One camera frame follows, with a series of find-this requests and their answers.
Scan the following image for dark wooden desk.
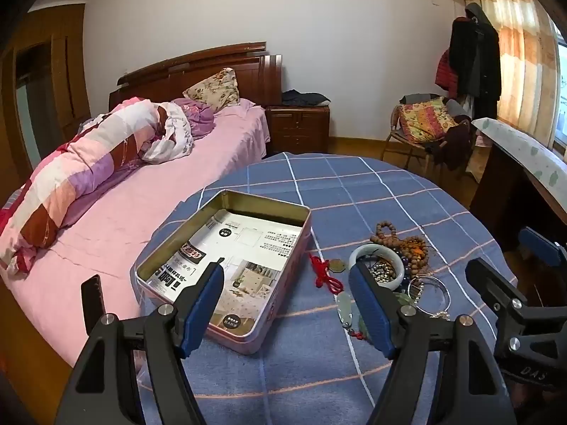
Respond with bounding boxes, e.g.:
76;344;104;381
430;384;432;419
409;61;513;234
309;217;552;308
470;133;567;249

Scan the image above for pink metal tin box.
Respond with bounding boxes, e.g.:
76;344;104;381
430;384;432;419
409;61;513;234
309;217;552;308
130;189;312;356

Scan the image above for wooden nightstand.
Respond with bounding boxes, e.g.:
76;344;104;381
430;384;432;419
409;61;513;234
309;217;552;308
266;105;331;158

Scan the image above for dark brown garment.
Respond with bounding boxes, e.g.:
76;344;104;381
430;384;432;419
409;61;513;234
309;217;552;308
432;115;473;171

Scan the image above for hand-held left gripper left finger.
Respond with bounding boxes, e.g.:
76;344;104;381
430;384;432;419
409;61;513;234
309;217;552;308
55;258;225;425

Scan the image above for dark folded clothes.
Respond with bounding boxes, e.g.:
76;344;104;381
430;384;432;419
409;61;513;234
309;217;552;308
281;90;331;107

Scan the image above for brown wooden bead necklace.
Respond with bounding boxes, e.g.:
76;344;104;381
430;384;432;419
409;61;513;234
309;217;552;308
371;222;438;285

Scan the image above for brown wooden wardrobe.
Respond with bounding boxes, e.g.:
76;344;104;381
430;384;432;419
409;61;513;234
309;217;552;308
0;4;92;213

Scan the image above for white jade bangle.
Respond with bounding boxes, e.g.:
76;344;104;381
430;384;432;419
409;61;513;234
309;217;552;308
349;244;406;291

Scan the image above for black smartphone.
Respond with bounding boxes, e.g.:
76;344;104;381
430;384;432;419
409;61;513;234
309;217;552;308
80;275;106;333

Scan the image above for floral pillow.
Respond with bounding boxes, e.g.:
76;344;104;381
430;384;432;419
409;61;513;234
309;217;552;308
183;68;241;109

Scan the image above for metal chair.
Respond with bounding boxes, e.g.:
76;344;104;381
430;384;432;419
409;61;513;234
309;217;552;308
382;94;472;174

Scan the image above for purple bead bracelet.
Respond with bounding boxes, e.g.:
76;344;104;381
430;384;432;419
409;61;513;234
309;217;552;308
400;251;427;272

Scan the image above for floral patchwork cushion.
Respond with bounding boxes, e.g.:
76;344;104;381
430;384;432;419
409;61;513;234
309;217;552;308
399;97;457;145

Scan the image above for pale green jade pendant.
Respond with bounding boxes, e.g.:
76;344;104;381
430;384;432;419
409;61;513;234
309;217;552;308
334;291;369;341

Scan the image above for silver metal bangle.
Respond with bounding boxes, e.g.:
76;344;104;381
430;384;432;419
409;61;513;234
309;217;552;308
406;274;451;319

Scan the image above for pink patchwork quilt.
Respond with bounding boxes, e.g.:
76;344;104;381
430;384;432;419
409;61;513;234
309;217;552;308
0;97;194;273

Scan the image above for orange patterned curtain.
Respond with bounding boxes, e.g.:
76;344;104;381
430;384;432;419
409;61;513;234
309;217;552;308
456;0;560;148

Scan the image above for purple cloth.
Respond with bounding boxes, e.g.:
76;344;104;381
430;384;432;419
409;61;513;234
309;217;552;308
170;97;218;143

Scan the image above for metal bead bracelet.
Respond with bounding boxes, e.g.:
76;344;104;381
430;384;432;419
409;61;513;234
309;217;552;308
370;260;398;285

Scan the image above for black hanging coat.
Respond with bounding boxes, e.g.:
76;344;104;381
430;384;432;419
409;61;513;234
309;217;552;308
449;3;502;118

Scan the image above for bed with pink sheet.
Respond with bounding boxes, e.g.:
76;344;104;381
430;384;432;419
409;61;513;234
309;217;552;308
0;97;271;369

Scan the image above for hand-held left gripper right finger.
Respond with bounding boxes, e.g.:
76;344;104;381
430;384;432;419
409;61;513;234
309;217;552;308
348;260;517;425

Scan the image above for white patterned desk cover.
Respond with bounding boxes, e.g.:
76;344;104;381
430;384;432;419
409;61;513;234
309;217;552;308
472;117;567;196

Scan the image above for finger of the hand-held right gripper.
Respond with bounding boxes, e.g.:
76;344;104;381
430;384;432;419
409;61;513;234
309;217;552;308
518;227;567;271
465;257;531;325

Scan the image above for red cord coin charm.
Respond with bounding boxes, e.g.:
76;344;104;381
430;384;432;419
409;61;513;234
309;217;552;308
309;253;349;292

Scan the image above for wooden headboard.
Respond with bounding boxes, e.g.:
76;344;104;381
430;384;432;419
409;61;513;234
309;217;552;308
109;42;283;108

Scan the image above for blue checked tablecloth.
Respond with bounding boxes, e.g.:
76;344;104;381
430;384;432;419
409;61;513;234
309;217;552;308
130;152;519;425

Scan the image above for red hanging garment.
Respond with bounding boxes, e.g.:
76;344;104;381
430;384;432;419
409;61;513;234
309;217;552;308
435;49;460;95

